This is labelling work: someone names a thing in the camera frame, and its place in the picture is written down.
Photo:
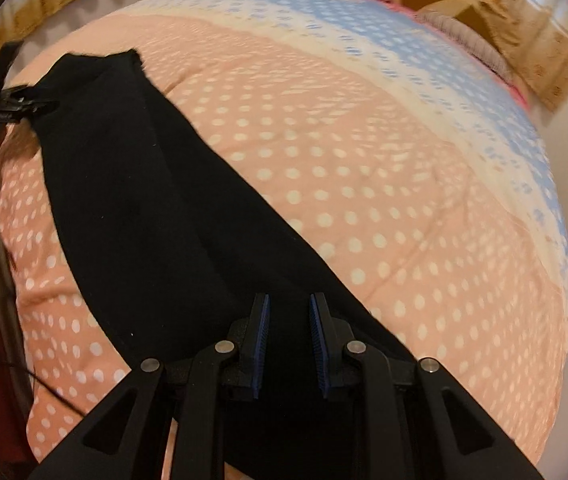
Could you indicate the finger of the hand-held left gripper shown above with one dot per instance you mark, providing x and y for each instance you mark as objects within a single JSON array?
[{"x": 29, "y": 106}]

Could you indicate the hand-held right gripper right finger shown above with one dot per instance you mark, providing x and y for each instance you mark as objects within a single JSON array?
[{"x": 318, "y": 340}]

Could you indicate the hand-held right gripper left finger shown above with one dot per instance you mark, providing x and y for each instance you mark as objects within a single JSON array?
[{"x": 262, "y": 340}]

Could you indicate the black pants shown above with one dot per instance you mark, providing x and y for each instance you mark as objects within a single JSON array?
[{"x": 139, "y": 210}]

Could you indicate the polka dot quilt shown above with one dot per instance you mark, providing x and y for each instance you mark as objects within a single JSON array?
[{"x": 364, "y": 160}]

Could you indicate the person's grey clothing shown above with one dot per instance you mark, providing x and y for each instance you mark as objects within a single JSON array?
[{"x": 9, "y": 335}]

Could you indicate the pink pillow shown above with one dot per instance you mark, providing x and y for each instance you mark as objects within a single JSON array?
[{"x": 516, "y": 92}]

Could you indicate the striped pillow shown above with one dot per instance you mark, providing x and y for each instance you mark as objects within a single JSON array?
[{"x": 469, "y": 42}]

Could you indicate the short beige floral curtain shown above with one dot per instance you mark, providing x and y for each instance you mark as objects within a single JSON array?
[{"x": 539, "y": 35}]

